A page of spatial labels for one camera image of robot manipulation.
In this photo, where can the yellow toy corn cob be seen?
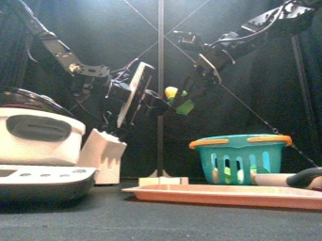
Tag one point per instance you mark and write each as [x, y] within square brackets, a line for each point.
[170, 92]

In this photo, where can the yellow green toy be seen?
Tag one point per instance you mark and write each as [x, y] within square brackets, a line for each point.
[185, 108]

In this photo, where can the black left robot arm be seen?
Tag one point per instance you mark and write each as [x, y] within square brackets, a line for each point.
[54, 50]

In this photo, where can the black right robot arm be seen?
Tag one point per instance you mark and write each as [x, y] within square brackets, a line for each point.
[273, 22]

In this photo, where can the white knife block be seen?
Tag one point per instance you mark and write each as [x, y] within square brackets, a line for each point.
[104, 157]

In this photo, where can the small white block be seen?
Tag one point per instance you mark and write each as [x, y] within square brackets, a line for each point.
[164, 181]

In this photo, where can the white toy rice cooker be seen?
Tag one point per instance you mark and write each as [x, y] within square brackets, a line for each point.
[42, 147]

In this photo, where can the pink plastic tray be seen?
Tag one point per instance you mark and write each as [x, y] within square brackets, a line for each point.
[227, 196]

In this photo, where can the white toy frying pan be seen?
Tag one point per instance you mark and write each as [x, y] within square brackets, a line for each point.
[273, 179]

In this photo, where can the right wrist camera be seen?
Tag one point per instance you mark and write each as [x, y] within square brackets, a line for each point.
[188, 39]

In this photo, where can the black vertical frame pole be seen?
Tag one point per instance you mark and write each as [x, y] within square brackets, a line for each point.
[161, 37]

